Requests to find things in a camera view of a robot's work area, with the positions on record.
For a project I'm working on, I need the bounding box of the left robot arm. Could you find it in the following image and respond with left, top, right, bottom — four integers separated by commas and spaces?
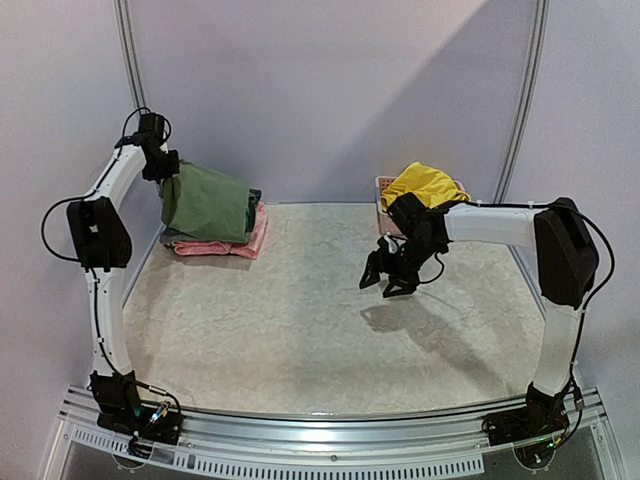
66, 108, 175, 376

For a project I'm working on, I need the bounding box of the yellow garment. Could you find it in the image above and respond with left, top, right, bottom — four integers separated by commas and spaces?
380, 162, 472, 212

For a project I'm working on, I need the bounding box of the folded pink garment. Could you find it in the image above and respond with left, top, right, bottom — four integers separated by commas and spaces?
168, 202, 268, 260

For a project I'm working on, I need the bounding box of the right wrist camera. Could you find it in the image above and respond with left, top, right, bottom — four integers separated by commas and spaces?
377, 234, 401, 258

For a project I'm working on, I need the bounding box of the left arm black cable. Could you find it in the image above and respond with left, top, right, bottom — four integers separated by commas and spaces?
40, 107, 174, 264

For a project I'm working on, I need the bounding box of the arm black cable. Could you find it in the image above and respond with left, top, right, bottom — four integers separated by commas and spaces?
40, 107, 174, 264
417, 199, 615, 311

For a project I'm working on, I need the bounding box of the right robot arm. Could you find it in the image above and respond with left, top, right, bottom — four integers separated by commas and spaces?
359, 193, 599, 397

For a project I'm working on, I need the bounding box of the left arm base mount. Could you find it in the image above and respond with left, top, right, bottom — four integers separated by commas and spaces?
89, 371, 185, 459

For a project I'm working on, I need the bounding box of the green tank top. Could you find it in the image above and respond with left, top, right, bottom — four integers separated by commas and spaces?
160, 160, 254, 244

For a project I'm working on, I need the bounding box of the aluminium frame post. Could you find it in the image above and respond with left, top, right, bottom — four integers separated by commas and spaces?
493, 0, 549, 203
114, 0, 147, 108

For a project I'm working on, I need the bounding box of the right aluminium frame post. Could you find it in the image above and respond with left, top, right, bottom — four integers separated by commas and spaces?
493, 0, 549, 203

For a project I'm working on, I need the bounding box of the folded navy graphic shirt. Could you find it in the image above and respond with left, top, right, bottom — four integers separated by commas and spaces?
246, 188, 262, 229

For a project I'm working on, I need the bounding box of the pink plastic basket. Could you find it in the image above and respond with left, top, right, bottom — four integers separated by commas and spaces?
375, 173, 471, 238

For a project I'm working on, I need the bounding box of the left aluminium frame post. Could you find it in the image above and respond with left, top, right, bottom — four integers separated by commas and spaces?
114, 0, 147, 108

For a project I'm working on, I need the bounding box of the folded grey garment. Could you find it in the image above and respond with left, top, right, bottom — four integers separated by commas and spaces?
159, 228, 199, 244

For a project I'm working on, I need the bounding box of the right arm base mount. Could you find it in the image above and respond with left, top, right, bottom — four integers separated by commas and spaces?
481, 380, 584, 470

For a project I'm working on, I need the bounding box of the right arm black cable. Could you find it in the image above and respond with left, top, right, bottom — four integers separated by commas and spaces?
417, 199, 615, 311

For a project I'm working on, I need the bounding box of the aluminium front rail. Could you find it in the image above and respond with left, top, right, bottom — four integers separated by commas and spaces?
45, 387, 624, 479

